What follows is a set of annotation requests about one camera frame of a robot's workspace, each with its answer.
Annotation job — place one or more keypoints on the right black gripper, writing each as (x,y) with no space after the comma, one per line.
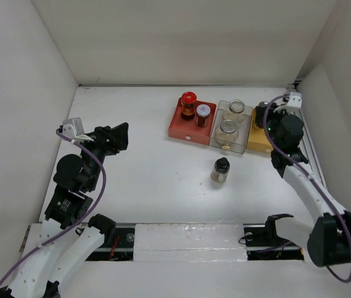
(260,112)

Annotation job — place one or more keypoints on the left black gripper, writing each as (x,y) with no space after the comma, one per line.
(114,139)

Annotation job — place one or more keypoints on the wide clear glass jar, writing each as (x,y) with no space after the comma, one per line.
(226,133)

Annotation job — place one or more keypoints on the red-capped sauce bottle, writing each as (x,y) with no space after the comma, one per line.
(188,101)

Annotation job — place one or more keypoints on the black-capped spice bottle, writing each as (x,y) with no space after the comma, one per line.
(220,170)

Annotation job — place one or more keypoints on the silver-lid brown spice jar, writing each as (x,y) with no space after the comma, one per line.
(202,115)

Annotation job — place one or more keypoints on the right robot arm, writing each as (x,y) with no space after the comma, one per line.
(328,241)

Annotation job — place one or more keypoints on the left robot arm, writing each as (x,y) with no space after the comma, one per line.
(69,233)

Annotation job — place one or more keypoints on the yellow tray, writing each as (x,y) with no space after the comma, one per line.
(257,140)

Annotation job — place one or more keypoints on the clear plastic tray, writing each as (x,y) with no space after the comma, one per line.
(240,145)

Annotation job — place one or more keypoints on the red tray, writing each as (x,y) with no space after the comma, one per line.
(187,129)

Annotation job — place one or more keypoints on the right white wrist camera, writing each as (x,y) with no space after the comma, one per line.
(294,101)

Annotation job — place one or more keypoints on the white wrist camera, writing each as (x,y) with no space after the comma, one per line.
(294,101)
(71,130)

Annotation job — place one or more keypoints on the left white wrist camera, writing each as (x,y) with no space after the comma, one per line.
(71,130)

